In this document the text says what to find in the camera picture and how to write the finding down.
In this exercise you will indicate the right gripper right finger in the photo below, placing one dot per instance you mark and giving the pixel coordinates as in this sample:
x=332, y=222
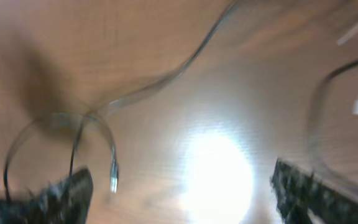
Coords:
x=298, y=193

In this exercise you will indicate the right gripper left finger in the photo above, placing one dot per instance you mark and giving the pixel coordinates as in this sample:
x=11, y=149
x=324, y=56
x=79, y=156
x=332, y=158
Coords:
x=66, y=202

